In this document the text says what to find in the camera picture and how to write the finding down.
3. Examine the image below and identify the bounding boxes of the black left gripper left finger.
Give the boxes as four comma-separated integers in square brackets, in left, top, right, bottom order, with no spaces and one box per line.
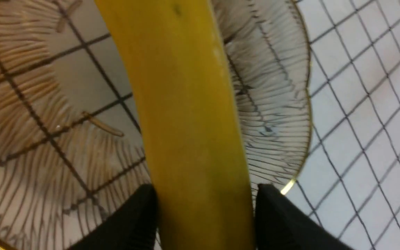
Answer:
[70,184,158,250]

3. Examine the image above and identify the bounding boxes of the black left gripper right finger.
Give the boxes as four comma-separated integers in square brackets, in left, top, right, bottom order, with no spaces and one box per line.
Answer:
[255,184,351,250]

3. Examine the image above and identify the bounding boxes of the white black-grid tablecloth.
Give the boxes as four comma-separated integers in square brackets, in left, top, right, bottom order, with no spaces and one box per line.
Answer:
[0,0,400,250]

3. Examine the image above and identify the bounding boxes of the yellow banana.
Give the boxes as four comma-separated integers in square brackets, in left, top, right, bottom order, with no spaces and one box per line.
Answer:
[96,0,256,250]

